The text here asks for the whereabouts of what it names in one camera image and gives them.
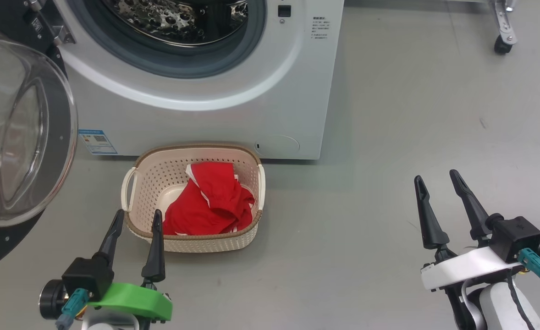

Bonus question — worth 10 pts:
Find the metal cart leg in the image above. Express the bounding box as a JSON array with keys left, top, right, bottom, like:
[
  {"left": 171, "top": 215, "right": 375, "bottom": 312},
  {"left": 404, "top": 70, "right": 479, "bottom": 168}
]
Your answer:
[{"left": 488, "top": 0, "right": 518, "bottom": 45}]

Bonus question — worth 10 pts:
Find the white front-load washing machine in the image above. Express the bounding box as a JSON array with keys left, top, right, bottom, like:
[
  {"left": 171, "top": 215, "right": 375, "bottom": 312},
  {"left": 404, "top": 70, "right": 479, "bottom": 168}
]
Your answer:
[{"left": 52, "top": 0, "right": 345, "bottom": 161}]

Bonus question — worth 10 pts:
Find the round drain filter cover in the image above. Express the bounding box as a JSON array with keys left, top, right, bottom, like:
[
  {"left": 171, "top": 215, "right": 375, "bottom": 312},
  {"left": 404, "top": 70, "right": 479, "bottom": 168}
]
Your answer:
[{"left": 254, "top": 134, "right": 300, "bottom": 156}]

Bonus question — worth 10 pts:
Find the metal door hinge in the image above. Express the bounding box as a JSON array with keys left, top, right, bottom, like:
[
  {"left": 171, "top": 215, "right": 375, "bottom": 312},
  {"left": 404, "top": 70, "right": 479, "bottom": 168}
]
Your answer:
[{"left": 25, "top": 0, "right": 76, "bottom": 46}]

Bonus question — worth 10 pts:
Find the washing machine glass door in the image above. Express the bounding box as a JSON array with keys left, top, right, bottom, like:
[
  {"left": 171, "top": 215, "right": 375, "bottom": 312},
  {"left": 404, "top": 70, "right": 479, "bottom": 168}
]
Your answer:
[{"left": 0, "top": 0, "right": 79, "bottom": 275}]

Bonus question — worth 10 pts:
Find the blue energy label sticker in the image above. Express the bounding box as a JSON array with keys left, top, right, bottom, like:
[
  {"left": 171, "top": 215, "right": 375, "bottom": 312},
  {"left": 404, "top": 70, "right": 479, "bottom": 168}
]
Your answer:
[{"left": 78, "top": 129, "right": 118, "bottom": 155}]

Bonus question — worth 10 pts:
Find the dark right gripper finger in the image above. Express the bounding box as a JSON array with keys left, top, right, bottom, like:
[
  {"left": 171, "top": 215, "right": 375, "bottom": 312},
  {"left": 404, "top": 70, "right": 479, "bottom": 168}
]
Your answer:
[
  {"left": 414, "top": 176, "right": 450, "bottom": 250},
  {"left": 449, "top": 170, "right": 490, "bottom": 241}
]

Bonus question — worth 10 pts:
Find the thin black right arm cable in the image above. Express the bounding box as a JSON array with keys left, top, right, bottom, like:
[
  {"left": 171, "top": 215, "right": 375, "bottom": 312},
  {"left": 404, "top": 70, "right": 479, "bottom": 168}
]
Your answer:
[{"left": 507, "top": 275, "right": 537, "bottom": 330}]

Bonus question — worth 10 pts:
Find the steel washer drum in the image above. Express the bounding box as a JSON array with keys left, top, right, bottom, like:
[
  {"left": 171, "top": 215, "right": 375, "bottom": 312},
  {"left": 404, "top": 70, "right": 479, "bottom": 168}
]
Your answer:
[{"left": 100, "top": 0, "right": 248, "bottom": 46}]

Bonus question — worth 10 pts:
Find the cream perforated laundry basket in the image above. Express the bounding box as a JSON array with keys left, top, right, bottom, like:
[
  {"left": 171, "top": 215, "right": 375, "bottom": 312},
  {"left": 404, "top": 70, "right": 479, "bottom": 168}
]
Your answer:
[{"left": 121, "top": 143, "right": 266, "bottom": 253}]

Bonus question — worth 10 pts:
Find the teal left camera cable connector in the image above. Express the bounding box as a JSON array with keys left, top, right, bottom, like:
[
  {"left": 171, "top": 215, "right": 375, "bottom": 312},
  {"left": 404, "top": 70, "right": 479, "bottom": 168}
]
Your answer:
[{"left": 55, "top": 288, "right": 89, "bottom": 330}]

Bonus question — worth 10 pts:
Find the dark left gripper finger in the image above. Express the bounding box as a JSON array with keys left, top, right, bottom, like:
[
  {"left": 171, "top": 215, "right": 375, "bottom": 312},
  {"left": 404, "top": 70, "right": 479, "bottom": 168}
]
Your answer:
[
  {"left": 141, "top": 209, "right": 166, "bottom": 283},
  {"left": 97, "top": 209, "right": 125, "bottom": 266}
]

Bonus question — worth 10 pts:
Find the red garment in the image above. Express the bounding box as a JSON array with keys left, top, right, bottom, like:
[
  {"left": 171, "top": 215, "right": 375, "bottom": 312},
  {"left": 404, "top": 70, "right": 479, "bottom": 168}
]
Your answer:
[{"left": 162, "top": 161, "right": 255, "bottom": 237}]

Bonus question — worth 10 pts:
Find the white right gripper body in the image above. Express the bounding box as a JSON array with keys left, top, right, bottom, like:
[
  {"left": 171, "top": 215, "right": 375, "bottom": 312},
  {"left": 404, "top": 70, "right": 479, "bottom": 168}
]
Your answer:
[{"left": 420, "top": 238, "right": 540, "bottom": 292}]

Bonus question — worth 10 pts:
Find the small printed text sticker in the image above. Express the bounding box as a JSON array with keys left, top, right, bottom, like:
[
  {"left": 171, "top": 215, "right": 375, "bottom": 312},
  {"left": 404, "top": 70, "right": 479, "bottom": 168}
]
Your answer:
[{"left": 311, "top": 16, "right": 330, "bottom": 40}]

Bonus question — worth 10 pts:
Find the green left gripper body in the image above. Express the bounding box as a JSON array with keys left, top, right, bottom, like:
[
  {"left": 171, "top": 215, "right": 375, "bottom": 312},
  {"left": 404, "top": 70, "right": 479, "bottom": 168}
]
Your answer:
[{"left": 39, "top": 280, "right": 173, "bottom": 321}]

